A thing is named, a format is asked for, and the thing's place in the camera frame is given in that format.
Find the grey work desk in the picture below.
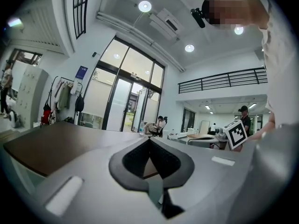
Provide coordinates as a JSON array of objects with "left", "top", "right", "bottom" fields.
[{"left": 186, "top": 133, "right": 229, "bottom": 150}]

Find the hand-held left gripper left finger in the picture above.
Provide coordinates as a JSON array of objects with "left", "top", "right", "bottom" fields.
[{"left": 35, "top": 137, "right": 164, "bottom": 224}]

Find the clothes rack with garments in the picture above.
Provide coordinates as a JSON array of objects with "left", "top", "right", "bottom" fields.
[{"left": 41, "top": 75, "right": 84, "bottom": 126}]

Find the red bag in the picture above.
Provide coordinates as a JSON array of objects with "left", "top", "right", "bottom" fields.
[{"left": 42, "top": 109, "right": 52, "bottom": 126}]

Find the black office chair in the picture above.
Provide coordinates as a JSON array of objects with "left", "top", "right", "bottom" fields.
[{"left": 151, "top": 116, "right": 169, "bottom": 137}]

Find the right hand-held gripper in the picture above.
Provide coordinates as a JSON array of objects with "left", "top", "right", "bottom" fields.
[{"left": 222, "top": 119, "right": 249, "bottom": 150}]

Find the black balcony railing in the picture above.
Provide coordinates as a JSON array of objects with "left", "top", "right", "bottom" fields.
[{"left": 177, "top": 66, "right": 269, "bottom": 95}]

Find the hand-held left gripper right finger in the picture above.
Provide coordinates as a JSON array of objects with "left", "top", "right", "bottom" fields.
[{"left": 149, "top": 124, "right": 299, "bottom": 224}]

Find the black framed glass door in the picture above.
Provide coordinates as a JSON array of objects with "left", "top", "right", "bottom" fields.
[{"left": 78, "top": 35, "right": 168, "bottom": 133}]

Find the person's head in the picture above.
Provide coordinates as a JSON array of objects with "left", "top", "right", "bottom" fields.
[{"left": 201, "top": 0, "right": 269, "bottom": 30}]

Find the white board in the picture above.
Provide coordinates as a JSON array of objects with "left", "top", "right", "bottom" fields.
[{"left": 200, "top": 120, "right": 210, "bottom": 135}]

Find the white locker cabinet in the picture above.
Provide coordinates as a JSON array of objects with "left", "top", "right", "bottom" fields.
[{"left": 15, "top": 63, "right": 49, "bottom": 128}]

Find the black head camera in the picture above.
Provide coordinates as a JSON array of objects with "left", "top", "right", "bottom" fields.
[{"left": 190, "top": 7, "right": 206, "bottom": 29}]

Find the white ceiling air conditioner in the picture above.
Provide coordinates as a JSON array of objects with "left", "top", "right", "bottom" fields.
[{"left": 149, "top": 7, "right": 185, "bottom": 41}]

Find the black hanging backpack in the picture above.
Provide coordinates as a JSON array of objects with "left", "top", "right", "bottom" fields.
[{"left": 74, "top": 94, "right": 85, "bottom": 113}]

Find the person's right forearm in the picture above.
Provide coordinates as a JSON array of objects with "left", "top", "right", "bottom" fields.
[{"left": 245, "top": 112, "right": 277, "bottom": 142}]

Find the blue wall poster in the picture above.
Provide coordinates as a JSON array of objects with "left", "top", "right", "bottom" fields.
[{"left": 75, "top": 65, "right": 89, "bottom": 81}]

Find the brown table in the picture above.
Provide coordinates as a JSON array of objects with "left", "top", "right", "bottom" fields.
[{"left": 3, "top": 121, "right": 159, "bottom": 179}]

